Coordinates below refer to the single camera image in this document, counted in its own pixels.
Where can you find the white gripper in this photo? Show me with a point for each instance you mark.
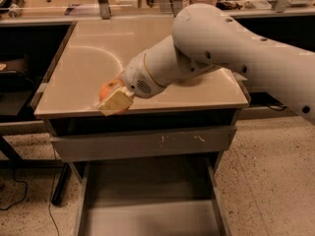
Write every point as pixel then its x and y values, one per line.
pixel 139 76

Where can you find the orange fruit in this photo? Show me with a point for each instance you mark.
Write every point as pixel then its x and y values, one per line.
pixel 112 99

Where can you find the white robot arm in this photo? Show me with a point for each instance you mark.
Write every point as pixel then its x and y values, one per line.
pixel 204 37

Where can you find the grey top drawer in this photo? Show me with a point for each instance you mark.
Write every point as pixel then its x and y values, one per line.
pixel 143 144

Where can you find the grey drawer cabinet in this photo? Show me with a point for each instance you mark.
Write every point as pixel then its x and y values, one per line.
pixel 94 52

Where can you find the open grey middle drawer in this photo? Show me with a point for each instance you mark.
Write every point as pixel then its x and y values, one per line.
pixel 153 196

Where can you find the black table leg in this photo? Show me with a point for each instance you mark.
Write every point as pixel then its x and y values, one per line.
pixel 58 191

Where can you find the tool on left bench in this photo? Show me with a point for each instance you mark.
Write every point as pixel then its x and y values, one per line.
pixel 13 8

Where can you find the grey metal post left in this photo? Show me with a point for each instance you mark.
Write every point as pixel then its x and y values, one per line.
pixel 104 10

